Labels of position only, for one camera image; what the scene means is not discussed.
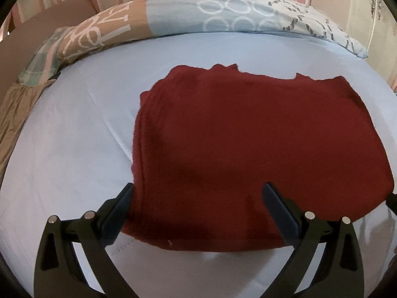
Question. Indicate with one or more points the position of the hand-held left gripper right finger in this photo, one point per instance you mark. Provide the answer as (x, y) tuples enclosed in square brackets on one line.
[(280, 215)]

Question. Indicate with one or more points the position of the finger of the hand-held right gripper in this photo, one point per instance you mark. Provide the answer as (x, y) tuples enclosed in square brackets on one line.
[(393, 203)]

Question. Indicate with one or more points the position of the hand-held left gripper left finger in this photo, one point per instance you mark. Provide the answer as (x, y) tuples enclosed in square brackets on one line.
[(119, 214)]

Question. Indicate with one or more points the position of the red knit sweater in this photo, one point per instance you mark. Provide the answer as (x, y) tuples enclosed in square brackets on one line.
[(248, 149)]

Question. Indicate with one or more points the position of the light blue bed sheet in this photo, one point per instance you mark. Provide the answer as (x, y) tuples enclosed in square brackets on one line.
[(71, 149)]

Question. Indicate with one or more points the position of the tan folded cloth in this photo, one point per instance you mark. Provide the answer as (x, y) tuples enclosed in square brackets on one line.
[(17, 115)]

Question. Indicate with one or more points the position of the plaid pastel pillow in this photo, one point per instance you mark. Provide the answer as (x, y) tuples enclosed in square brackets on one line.
[(40, 65)]

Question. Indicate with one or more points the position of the white wardrobe with flower decor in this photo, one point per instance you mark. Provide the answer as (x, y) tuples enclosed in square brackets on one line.
[(377, 21)]

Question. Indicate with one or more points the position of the brown bed board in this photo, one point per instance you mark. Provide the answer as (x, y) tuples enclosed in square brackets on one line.
[(34, 28)]

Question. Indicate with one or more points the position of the blue and tan patterned duvet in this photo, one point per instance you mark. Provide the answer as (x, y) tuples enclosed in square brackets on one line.
[(186, 12)]

